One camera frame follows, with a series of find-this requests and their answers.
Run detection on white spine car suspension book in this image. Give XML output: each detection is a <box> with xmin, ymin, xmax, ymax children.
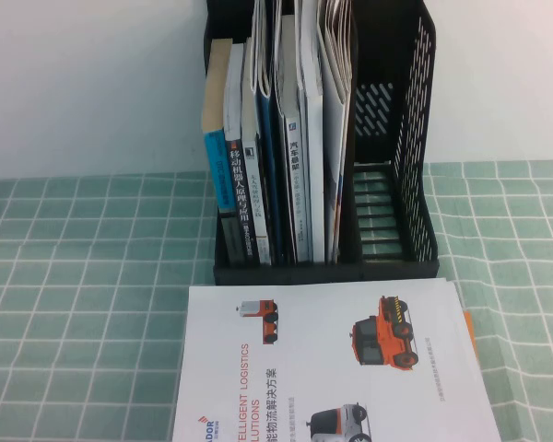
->
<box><xmin>276</xmin><ymin>13</ymin><xmax>312</xmax><ymax>265</ymax></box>

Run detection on white spine thin book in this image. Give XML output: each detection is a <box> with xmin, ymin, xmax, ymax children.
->
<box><xmin>239</xmin><ymin>38</ymin><xmax>274</xmax><ymax>266</ymax></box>

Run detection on black spine robotics book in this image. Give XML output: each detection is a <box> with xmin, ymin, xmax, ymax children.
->
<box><xmin>221</xmin><ymin>42</ymin><xmax>262</xmax><ymax>267</ymax></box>

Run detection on black plastic book holder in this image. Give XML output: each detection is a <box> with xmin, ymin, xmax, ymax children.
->
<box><xmin>201</xmin><ymin>0</ymin><xmax>441</xmax><ymax>285</ymax></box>

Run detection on blue spine book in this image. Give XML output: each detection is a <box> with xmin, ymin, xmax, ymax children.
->
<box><xmin>200</xmin><ymin>38</ymin><xmax>248</xmax><ymax>267</ymax></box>

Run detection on orange book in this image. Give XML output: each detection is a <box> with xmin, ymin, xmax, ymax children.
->
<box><xmin>462</xmin><ymin>308</ymin><xmax>479</xmax><ymax>365</ymax></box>

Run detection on blue spine white magazine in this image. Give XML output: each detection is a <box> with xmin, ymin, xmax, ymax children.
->
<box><xmin>250</xmin><ymin>0</ymin><xmax>286</xmax><ymax>266</ymax></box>

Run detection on plain white brochure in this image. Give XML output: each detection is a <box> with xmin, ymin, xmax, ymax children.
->
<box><xmin>296</xmin><ymin>0</ymin><xmax>326</xmax><ymax>265</ymax></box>

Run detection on white brochure with blue print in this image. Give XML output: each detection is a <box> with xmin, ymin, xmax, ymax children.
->
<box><xmin>315</xmin><ymin>0</ymin><xmax>347</xmax><ymax>265</ymax></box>

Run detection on white logistics brochure orange trucks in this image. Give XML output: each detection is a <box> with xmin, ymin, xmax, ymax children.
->
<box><xmin>171</xmin><ymin>277</ymin><xmax>502</xmax><ymax>442</ymax></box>

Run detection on green checkered tablecloth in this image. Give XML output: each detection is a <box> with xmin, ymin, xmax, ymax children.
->
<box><xmin>0</xmin><ymin>159</ymin><xmax>553</xmax><ymax>442</ymax></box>

